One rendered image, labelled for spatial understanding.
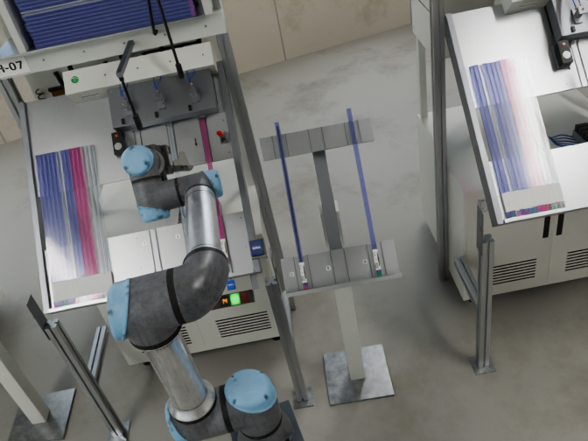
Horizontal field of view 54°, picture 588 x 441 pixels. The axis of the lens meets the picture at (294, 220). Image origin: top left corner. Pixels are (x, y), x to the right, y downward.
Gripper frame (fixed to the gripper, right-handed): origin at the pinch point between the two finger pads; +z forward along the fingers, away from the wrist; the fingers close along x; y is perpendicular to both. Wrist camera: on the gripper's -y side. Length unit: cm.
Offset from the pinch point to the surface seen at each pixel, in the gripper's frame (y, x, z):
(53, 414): -83, 81, 59
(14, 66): 44, 43, 8
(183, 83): 28.5, -7.9, 10.7
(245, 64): 105, -12, 320
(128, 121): 19.9, 11.6, 9.0
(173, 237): -19.5, 4.6, 7.5
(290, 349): -67, -24, 28
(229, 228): -20.3, -13.7, 7.3
